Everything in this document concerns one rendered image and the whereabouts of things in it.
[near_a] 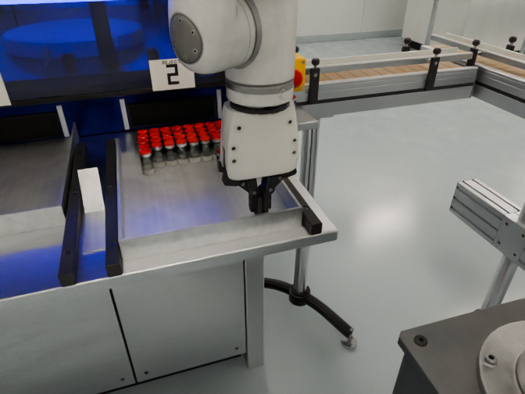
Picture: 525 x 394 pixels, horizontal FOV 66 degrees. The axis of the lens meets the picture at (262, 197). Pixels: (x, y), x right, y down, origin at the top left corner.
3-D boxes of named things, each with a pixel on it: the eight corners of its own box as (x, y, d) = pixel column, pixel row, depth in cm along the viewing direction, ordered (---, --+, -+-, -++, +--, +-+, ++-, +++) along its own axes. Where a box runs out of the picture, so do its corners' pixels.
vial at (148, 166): (142, 171, 76) (138, 148, 73) (154, 169, 76) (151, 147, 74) (143, 177, 74) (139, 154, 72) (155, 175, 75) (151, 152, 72)
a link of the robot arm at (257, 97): (283, 63, 54) (283, 86, 56) (218, 69, 52) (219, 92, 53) (308, 82, 47) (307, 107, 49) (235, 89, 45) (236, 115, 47)
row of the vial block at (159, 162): (141, 166, 78) (137, 143, 75) (233, 152, 82) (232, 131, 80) (142, 170, 76) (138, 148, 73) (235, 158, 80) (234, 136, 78)
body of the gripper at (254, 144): (287, 80, 55) (284, 155, 61) (212, 87, 52) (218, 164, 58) (309, 98, 49) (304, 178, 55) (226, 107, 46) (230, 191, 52)
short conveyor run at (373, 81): (253, 128, 103) (252, 65, 94) (237, 107, 115) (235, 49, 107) (474, 99, 121) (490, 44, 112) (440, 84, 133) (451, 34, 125)
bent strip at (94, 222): (86, 200, 68) (77, 170, 65) (105, 197, 69) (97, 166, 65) (83, 253, 57) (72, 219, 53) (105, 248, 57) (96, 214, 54)
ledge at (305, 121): (250, 114, 106) (250, 107, 105) (296, 109, 109) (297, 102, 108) (267, 134, 95) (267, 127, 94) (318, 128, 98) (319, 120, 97)
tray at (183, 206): (119, 153, 82) (116, 137, 81) (243, 137, 89) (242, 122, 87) (123, 261, 55) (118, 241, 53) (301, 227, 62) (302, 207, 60)
